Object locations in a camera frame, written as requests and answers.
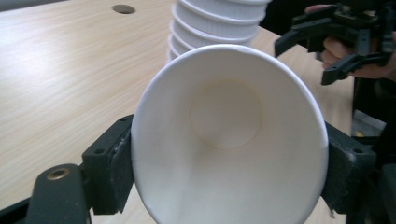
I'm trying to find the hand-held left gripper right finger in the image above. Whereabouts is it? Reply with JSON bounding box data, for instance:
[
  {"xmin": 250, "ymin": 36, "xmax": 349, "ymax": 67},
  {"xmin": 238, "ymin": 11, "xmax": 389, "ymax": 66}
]
[{"xmin": 320, "ymin": 121, "xmax": 378, "ymax": 216}]

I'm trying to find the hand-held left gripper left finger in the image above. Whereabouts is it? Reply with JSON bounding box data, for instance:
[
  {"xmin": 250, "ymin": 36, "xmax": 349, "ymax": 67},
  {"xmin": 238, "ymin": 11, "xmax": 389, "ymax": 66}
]
[{"xmin": 81, "ymin": 114, "xmax": 135, "ymax": 216}]

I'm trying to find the single white paper cup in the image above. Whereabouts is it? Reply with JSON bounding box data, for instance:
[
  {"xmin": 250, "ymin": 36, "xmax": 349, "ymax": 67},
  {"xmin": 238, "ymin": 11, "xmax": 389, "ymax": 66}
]
[{"xmin": 130, "ymin": 43, "xmax": 330, "ymax": 224}]

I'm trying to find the stack of white paper cups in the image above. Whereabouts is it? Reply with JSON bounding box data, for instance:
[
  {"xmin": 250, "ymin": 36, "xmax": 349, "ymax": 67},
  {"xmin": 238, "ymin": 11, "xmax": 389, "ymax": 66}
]
[{"xmin": 165, "ymin": 0, "xmax": 273, "ymax": 65}]

